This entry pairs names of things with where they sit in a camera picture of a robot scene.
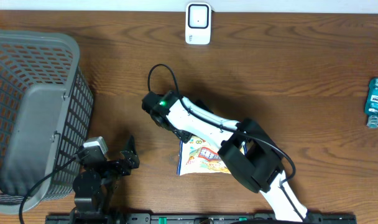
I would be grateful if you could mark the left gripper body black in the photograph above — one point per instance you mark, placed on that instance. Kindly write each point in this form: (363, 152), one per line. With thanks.
(117, 168)

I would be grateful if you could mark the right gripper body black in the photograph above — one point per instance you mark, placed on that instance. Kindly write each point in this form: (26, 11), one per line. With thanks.
(181, 134)

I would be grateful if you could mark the large yellow snack bag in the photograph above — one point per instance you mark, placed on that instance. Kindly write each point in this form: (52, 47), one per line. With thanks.
(198, 156)

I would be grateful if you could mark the teal mouthwash bottle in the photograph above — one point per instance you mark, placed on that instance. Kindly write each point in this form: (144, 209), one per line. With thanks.
(371, 106)

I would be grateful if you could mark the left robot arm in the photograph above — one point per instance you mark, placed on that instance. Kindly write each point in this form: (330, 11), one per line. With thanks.
(95, 186)

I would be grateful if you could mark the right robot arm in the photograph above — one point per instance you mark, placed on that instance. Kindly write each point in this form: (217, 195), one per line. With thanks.
(246, 150)

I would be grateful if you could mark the white barcode scanner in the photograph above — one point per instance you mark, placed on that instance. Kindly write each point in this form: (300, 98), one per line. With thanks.
(198, 23)

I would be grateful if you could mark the grey plastic basket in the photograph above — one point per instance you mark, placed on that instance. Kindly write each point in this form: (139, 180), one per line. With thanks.
(45, 111)

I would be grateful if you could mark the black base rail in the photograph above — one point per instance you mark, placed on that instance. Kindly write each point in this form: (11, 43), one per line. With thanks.
(146, 218)

